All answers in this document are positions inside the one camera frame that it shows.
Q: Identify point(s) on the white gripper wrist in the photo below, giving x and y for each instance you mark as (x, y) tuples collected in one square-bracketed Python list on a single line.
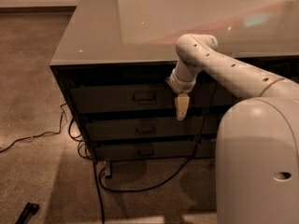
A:
[(181, 85)]

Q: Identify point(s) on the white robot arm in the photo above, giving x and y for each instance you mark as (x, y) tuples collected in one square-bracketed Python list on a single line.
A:
[(257, 144)]

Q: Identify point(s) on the dark cabinet with glossy top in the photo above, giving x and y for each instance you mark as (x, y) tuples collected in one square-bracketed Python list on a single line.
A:
[(128, 42)]

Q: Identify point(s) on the metal cabinet leg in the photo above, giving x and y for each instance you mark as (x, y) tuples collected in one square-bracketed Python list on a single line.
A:
[(108, 171)]

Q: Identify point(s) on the black object on floor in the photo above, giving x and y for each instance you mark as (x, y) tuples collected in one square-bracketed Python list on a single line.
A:
[(28, 211)]

